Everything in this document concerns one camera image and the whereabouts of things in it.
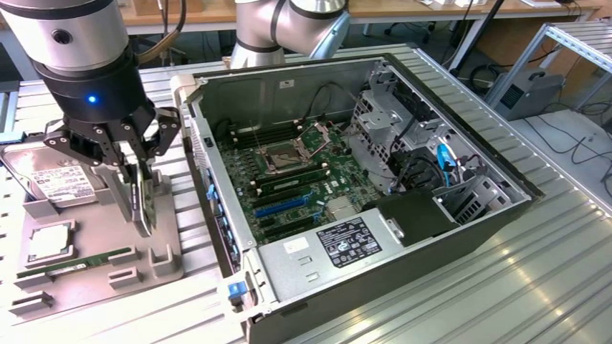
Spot grey equipment box with handle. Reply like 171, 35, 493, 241
485, 67, 568, 121

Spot black coiled cable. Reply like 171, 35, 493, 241
468, 63, 503, 92

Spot metal socket cover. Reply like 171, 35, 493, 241
292, 121, 332, 158

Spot black plastic air shroud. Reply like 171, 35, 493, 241
360, 188, 463, 248

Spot silver drive cage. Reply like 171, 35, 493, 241
343, 62, 455, 196

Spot green motherboard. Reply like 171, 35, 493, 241
215, 118, 387, 245

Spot blue expansion slot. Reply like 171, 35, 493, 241
255, 198, 308, 219

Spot silver hard disk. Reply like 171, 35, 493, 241
0, 143, 109, 211

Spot perforated metal disk bay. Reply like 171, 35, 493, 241
432, 175, 511, 226

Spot blue data wire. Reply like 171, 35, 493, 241
435, 143, 455, 189

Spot black expansion slot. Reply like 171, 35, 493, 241
251, 188, 307, 209
261, 216, 317, 240

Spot blue disk carrier bracket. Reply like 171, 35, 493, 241
0, 130, 47, 146

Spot open black PC case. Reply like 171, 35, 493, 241
169, 52, 547, 344

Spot black loose cable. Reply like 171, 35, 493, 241
520, 102, 612, 166

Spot silver chipset heatsink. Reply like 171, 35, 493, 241
327, 198, 360, 220

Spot grey parts rack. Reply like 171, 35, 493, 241
7, 157, 185, 318

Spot wooden desk white frame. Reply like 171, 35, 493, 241
119, 0, 240, 37
348, 0, 604, 71

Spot black office chair base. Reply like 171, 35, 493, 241
363, 20, 437, 39

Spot black graphics card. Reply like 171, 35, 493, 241
124, 141, 160, 238

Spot thin socket locking lever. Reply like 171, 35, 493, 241
249, 120, 265, 153

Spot dark arm cable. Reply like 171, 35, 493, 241
137, 0, 188, 62

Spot silver power supply unit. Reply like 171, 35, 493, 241
247, 207, 411, 305

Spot black power wire bundle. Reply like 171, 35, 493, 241
387, 148, 445, 194

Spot black slanted pole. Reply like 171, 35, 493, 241
448, 0, 507, 72

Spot aluminium slat side table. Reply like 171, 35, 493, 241
496, 19, 612, 112

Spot green RAM stick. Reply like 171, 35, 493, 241
255, 171, 331, 197
16, 247, 133, 280

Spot thin black wire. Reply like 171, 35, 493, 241
305, 81, 359, 121

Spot silver CPU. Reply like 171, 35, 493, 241
27, 225, 73, 261

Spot CPU socket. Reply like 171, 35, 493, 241
260, 140, 307, 173

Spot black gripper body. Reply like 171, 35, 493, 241
36, 46, 157, 126

